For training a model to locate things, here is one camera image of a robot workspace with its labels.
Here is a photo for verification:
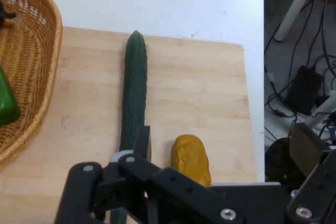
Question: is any long green cucumber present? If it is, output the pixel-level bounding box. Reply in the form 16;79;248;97
110;30;148;224

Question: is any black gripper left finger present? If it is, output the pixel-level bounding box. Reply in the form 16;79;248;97
54;125;245;224

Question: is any yellow and red fruit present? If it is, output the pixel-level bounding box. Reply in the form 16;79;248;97
170;134;212;188

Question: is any white table leg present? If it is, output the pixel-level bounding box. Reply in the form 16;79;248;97
274;0;320;42
306;94;336;128

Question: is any woven wicker basket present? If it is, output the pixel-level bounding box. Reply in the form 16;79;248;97
0;0;64;167

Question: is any black power adapter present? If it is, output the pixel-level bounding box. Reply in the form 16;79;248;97
285;65;324;116

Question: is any bamboo cutting board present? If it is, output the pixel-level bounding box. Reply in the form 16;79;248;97
0;26;257;224

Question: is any black floor cable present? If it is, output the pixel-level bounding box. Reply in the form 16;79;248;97
264;0;336;120

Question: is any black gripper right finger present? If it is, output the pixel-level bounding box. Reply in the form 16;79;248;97
285;122;336;224

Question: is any green bell pepper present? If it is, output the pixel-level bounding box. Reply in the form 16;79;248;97
0;66;22;126

